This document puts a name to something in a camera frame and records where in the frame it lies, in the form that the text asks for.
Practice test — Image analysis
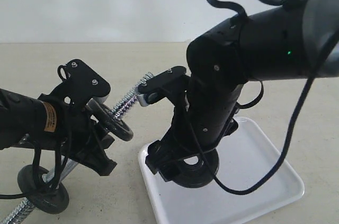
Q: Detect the white rectangular tray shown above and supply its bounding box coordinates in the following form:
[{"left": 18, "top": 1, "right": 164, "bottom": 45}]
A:
[{"left": 137, "top": 117, "right": 305, "bottom": 224}]

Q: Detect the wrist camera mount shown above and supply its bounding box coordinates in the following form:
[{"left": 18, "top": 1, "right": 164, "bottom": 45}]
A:
[
  {"left": 135, "top": 66, "right": 190, "bottom": 107},
  {"left": 52, "top": 59, "right": 111, "bottom": 108}
]

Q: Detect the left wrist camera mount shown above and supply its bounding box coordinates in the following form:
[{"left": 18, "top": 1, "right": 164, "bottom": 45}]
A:
[{"left": 52, "top": 59, "right": 111, "bottom": 108}]

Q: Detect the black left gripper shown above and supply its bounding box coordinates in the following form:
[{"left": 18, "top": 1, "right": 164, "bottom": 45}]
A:
[{"left": 21, "top": 94, "right": 117, "bottom": 176}]

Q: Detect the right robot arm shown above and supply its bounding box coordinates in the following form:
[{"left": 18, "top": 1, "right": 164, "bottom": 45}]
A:
[{"left": 140, "top": 0, "right": 338, "bottom": 188}]

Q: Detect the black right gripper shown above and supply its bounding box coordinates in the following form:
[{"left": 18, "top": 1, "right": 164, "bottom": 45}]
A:
[{"left": 145, "top": 75, "right": 244, "bottom": 182}]

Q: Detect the chrome threaded dumbbell bar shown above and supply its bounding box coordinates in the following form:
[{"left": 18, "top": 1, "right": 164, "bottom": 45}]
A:
[{"left": 1, "top": 72, "right": 154, "bottom": 223}]

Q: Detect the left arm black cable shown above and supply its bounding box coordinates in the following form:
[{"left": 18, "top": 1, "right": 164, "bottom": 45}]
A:
[{"left": 0, "top": 123, "right": 99, "bottom": 201}]

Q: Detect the black weight plate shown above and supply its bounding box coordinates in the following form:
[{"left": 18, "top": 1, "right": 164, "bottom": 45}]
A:
[
  {"left": 17, "top": 165, "right": 69, "bottom": 214},
  {"left": 170, "top": 149, "right": 219, "bottom": 189}
]

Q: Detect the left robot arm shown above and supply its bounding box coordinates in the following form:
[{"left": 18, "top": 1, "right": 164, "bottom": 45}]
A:
[{"left": 1, "top": 89, "right": 117, "bottom": 176}]

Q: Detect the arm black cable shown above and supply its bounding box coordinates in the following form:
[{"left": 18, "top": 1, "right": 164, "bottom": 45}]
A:
[
  {"left": 182, "top": 0, "right": 339, "bottom": 195},
  {"left": 0, "top": 123, "right": 99, "bottom": 201}
]

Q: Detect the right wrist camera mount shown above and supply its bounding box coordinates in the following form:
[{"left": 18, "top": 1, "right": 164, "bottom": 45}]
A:
[{"left": 135, "top": 66, "right": 190, "bottom": 107}]

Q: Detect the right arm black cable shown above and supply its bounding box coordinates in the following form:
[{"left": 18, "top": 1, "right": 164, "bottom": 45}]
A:
[{"left": 182, "top": 0, "right": 339, "bottom": 195}]

